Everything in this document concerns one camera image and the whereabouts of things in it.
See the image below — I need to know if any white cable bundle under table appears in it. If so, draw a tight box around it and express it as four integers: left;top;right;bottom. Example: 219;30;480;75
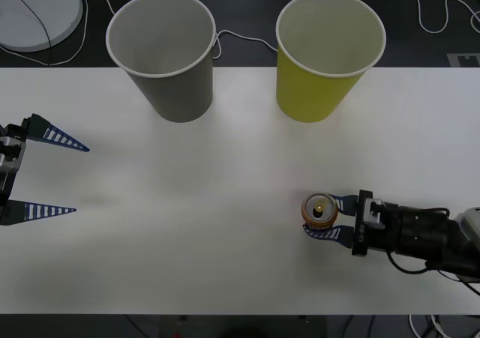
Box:
407;314;453;338

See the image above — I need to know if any thin white cable around disc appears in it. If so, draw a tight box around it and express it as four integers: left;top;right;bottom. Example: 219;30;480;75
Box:
0;0;90;67

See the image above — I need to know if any grey plastic waste bin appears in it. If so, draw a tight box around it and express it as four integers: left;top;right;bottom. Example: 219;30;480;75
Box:
105;0;218;124

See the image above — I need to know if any white power strip cable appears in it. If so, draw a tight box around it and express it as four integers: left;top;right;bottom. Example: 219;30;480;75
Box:
97;0;280;60

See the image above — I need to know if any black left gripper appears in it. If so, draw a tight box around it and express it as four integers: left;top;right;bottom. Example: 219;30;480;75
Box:
0;113;91;227

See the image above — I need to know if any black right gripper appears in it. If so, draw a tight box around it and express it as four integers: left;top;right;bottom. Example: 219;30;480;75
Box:
301;189;403;258

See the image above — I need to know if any orange drink can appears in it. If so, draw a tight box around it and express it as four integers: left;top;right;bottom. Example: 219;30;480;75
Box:
301;192;341;232

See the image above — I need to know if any grey marker plate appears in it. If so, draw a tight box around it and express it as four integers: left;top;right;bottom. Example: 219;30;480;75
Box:
447;52;480;68

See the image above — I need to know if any round pale grey disc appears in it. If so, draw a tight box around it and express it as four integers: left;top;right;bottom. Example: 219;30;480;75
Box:
0;0;85;52

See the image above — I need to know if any thin black cable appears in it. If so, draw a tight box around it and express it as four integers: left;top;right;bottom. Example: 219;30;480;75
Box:
7;0;53;66

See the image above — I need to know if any yellow-green plastic waste bin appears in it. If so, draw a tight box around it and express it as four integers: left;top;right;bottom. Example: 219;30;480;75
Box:
275;0;388;124

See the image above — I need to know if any long white looping cable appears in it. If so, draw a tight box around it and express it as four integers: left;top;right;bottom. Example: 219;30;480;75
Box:
409;0;480;34

